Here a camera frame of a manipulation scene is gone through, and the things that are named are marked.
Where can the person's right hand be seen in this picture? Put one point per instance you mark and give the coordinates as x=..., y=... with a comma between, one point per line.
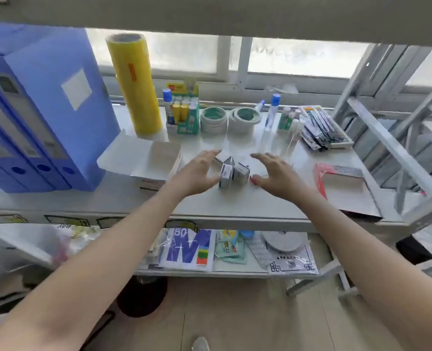
x=281, y=179

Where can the person's left hand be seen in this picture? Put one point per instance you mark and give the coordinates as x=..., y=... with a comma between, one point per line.
x=194, y=175

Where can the white paper clip carton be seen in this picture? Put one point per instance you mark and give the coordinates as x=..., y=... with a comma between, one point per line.
x=157, y=160

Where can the red large cardboard box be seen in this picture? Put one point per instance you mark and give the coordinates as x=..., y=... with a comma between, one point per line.
x=347, y=193

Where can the person's right forearm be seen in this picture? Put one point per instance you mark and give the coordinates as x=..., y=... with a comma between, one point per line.
x=365, y=274

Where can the person's left forearm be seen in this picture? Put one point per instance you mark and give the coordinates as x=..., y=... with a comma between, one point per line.
x=92, y=274

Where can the person's left shoe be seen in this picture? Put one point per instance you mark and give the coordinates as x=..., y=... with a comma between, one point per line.
x=200, y=344

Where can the white glue stick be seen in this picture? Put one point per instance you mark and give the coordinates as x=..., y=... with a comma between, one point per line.
x=294, y=129
x=300, y=129

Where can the stack of white tape rolls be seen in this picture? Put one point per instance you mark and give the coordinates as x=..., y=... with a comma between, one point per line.
x=234, y=126
x=205, y=124

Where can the green glue display box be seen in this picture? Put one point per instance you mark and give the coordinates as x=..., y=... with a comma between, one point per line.
x=188, y=122

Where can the green label glue stick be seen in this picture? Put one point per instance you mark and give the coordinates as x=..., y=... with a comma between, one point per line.
x=291, y=122
x=283, y=120

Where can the yellow glue stick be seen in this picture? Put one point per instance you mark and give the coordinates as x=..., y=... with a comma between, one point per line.
x=185, y=112
x=176, y=113

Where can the stack of black pen packets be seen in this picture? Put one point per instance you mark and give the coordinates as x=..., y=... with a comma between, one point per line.
x=322, y=129

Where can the group of white capped glue sticks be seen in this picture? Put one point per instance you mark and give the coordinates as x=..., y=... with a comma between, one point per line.
x=194, y=105

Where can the white tray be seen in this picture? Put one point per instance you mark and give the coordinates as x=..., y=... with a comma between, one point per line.
x=344, y=143

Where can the blue white paper pack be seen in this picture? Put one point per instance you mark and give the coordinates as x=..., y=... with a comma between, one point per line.
x=186, y=248

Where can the small blue capped glue bottle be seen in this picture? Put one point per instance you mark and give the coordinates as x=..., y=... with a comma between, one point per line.
x=260, y=105

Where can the white dotted sheet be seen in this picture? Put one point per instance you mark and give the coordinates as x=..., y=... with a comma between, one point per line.
x=260, y=252

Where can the teal packets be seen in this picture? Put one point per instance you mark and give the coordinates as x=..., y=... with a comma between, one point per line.
x=230, y=248

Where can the clear bag with patterned paper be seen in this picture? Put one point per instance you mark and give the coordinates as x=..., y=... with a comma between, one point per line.
x=292, y=263

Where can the stack of clear packets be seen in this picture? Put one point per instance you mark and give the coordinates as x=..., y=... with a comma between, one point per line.
x=154, y=252

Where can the crumpled clear plastic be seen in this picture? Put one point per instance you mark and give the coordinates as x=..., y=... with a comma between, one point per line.
x=285, y=89

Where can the yellow film roll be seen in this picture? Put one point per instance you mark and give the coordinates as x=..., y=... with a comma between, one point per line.
x=135, y=87

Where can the white metal rack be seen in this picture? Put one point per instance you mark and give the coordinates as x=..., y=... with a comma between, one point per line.
x=384, y=138

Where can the black trash bin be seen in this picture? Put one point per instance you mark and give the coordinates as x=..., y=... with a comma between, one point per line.
x=143, y=296

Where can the pink plastic bag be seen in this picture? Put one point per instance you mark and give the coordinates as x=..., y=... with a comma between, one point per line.
x=64, y=252

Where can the grey shelf board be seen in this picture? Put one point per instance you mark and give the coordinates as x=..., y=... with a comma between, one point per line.
x=201, y=10

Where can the white window frame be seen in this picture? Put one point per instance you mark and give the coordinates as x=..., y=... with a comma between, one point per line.
x=238, y=62

